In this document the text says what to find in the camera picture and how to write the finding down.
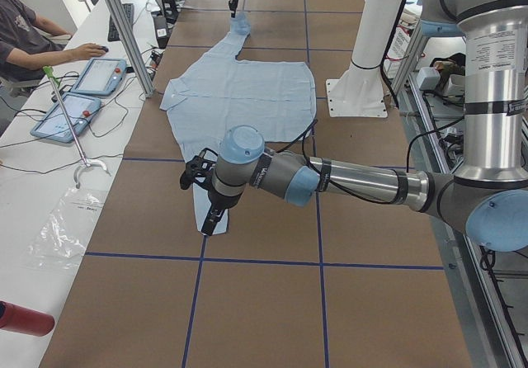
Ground light blue button-up shirt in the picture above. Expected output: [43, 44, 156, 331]
[161, 13, 319, 230]

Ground person's hand on mouse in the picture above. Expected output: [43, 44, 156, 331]
[73, 43, 108, 60]

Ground black keyboard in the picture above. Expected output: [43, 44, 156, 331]
[106, 2, 135, 42]

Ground upper blue teach pendant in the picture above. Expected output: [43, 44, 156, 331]
[70, 58, 127, 97]

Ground blue teach pendant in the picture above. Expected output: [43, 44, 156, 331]
[30, 92, 102, 145]
[70, 58, 127, 97]

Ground clear plastic bag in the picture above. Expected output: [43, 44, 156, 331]
[25, 187, 108, 272]

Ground lower blue teach pendant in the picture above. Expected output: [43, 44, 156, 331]
[30, 92, 102, 145]

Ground metal reacher grabber stick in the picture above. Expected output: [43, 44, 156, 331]
[43, 66, 111, 189]

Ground seated person grey shirt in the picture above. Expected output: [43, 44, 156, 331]
[0, 0, 109, 97]

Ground red cylinder bottle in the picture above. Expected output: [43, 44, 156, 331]
[1, 301, 55, 337]

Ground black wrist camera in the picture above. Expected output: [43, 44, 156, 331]
[179, 148, 218, 191]

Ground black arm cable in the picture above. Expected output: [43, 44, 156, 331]
[271, 118, 467, 205]

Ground aluminium frame post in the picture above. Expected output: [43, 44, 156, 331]
[105, 0, 154, 98]

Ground white pedestal column base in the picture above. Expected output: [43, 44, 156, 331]
[327, 0, 406, 119]

